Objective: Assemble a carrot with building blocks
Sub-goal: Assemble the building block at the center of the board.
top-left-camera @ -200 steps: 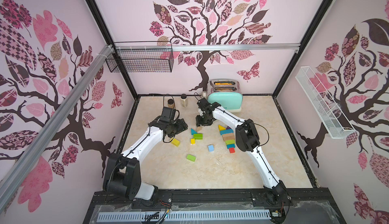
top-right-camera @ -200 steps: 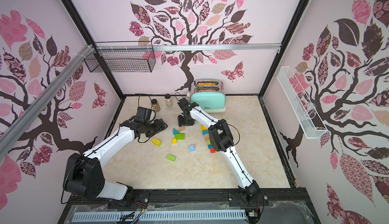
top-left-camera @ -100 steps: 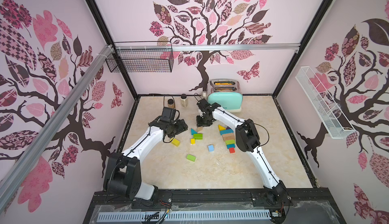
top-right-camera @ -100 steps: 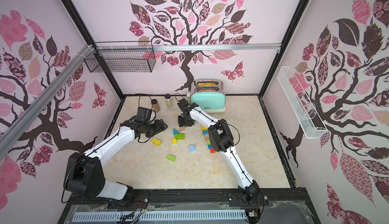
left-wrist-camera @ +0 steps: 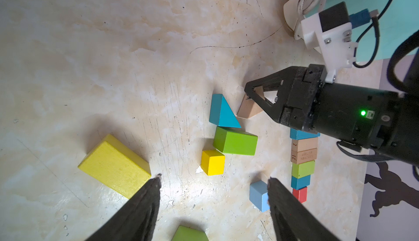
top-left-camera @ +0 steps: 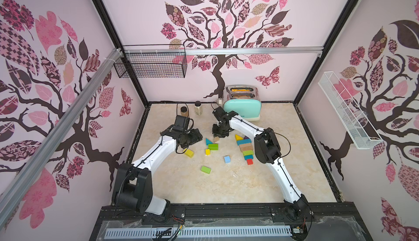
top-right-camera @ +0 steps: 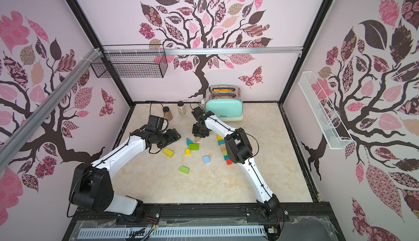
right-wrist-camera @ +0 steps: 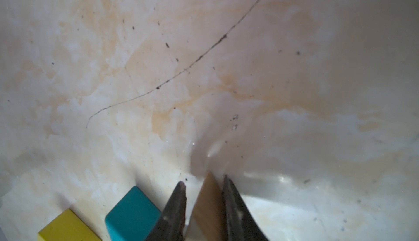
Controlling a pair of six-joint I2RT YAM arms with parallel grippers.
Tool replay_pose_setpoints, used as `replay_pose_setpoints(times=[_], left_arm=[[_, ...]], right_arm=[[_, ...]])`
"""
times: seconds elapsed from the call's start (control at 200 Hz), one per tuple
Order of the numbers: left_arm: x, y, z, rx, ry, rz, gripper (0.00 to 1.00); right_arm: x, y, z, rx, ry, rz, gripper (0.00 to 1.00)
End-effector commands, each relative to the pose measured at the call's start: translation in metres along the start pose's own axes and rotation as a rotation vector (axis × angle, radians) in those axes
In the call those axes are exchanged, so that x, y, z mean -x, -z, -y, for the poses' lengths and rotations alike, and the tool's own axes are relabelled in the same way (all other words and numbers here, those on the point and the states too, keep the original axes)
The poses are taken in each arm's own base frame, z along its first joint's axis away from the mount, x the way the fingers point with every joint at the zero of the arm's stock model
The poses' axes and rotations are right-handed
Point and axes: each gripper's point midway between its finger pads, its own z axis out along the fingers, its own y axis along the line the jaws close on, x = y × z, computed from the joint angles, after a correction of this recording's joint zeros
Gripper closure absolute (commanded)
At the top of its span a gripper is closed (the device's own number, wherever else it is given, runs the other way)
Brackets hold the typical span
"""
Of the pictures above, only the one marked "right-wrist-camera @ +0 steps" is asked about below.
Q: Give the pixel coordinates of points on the small natural wood block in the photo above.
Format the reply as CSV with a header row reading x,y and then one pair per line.
x,y
207,221

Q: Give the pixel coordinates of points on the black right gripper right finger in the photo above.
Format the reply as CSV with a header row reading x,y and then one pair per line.
x,y
241,226

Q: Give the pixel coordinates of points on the teal triangular block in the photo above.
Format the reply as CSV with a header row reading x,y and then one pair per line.
x,y
133,218

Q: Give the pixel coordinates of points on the yellow rectangular block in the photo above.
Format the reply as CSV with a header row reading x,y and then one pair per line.
x,y
67,227

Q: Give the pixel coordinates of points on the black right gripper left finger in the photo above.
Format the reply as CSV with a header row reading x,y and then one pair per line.
x,y
170,225

